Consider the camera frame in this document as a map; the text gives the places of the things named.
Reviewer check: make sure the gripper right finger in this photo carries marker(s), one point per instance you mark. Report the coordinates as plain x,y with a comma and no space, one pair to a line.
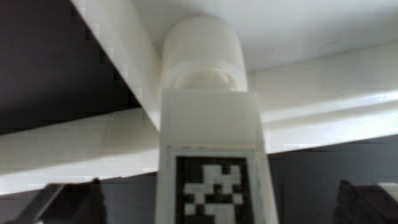
367,203

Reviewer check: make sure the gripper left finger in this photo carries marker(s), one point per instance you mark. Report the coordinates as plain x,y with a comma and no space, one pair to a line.
69,204

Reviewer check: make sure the white table leg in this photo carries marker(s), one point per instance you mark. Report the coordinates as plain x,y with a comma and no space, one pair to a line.
214,188

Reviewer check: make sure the white square table top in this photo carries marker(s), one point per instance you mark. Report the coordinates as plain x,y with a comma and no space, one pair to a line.
319,46

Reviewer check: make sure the white U-shaped obstacle fence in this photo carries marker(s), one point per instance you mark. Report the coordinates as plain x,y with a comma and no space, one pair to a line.
104,147

